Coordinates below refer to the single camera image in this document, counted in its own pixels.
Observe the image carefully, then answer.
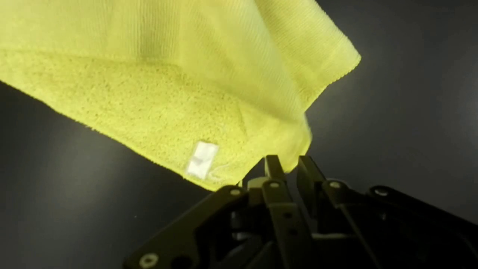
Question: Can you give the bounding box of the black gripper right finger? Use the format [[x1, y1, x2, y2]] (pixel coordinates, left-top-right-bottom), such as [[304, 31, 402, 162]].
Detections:
[[296, 153, 387, 269]]

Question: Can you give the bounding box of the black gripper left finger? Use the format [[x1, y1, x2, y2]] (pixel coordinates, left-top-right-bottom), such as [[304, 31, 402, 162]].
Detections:
[[260, 153, 313, 269]]

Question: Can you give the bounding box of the yellow towel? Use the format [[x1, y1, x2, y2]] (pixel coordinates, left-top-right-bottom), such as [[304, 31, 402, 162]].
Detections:
[[0, 0, 363, 192]]

